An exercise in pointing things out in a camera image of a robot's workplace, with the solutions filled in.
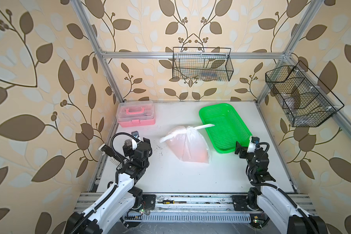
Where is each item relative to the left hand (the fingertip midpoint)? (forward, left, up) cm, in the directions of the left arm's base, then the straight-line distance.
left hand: (133, 140), depth 80 cm
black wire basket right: (+12, -90, +20) cm, 93 cm away
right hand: (+2, -65, -5) cm, 66 cm away
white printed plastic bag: (0, -30, -3) cm, 30 cm away
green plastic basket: (+20, -62, -15) cm, 67 cm away
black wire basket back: (+48, -41, +19) cm, 66 cm away
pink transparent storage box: (+26, +8, -7) cm, 28 cm away
